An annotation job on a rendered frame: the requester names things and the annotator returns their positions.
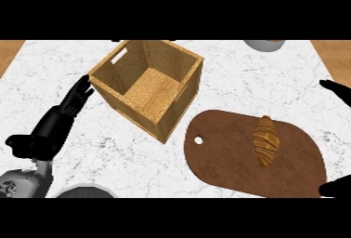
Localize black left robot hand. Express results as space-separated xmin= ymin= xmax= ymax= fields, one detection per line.
xmin=5 ymin=73 xmax=96 ymax=162

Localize brown wooden cutting board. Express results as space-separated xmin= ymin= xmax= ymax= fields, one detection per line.
xmin=183 ymin=109 xmax=329 ymax=199

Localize square wicker basket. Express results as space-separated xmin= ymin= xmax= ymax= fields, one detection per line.
xmin=87 ymin=40 xmax=205 ymax=144

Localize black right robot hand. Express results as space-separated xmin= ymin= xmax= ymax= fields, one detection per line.
xmin=319 ymin=79 xmax=351 ymax=198

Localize golden brown croissant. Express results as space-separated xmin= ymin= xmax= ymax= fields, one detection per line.
xmin=253 ymin=114 xmax=282 ymax=168

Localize dark grey round object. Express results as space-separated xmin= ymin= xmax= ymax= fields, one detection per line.
xmin=53 ymin=182 xmax=118 ymax=199

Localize grey round pot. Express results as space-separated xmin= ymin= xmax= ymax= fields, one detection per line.
xmin=244 ymin=40 xmax=286 ymax=53

